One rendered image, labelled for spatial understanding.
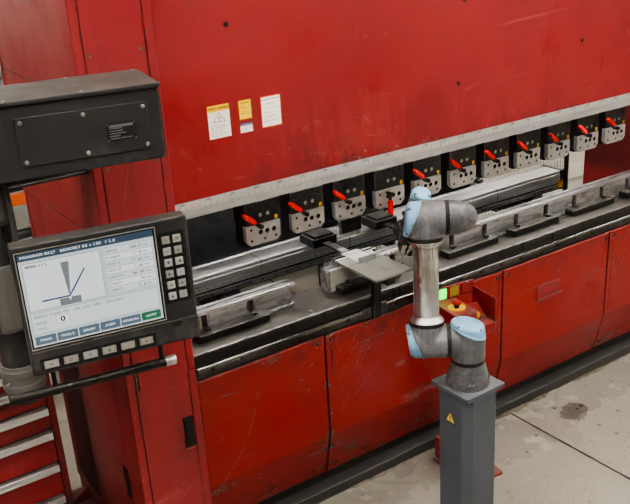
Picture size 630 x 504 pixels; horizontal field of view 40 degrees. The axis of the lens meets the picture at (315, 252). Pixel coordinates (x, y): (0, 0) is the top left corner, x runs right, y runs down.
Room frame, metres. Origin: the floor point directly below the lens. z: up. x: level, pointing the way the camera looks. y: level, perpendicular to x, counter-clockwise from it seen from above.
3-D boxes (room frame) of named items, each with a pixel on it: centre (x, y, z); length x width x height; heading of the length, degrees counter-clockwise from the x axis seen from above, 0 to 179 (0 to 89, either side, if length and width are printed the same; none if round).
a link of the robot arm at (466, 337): (2.60, -0.49, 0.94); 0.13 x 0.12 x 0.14; 86
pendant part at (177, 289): (2.11, 0.56, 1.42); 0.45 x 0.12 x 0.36; 113
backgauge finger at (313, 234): (3.41, -0.06, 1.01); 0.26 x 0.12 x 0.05; 33
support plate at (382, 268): (3.15, -0.23, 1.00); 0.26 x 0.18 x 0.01; 33
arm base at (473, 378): (2.60, -0.50, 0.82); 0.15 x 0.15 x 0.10
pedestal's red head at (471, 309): (3.20, -0.60, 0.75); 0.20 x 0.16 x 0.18; 116
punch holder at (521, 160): (3.80, -0.97, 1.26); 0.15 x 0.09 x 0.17; 123
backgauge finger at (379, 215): (3.59, -0.34, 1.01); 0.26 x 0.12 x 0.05; 33
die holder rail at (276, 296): (2.98, 0.31, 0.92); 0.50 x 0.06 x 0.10; 123
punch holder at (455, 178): (3.59, -0.63, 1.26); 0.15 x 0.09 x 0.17; 123
